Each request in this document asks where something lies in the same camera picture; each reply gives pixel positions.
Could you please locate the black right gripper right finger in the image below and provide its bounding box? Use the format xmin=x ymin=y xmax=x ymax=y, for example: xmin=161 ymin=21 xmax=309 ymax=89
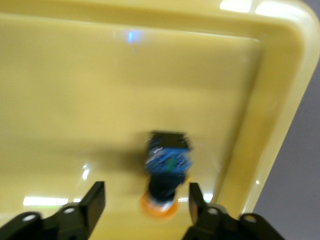
xmin=183 ymin=182 xmax=289 ymax=240

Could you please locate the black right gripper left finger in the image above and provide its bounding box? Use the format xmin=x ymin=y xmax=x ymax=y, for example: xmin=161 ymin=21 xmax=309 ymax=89
xmin=0 ymin=181 xmax=106 ymax=240

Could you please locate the yellow push button switch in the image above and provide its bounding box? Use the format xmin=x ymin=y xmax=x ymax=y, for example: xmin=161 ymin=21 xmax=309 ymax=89
xmin=139 ymin=130 xmax=194 ymax=223

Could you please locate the yellow plastic tray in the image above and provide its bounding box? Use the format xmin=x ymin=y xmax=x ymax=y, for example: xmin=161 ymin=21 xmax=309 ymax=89
xmin=0 ymin=0 xmax=318 ymax=240

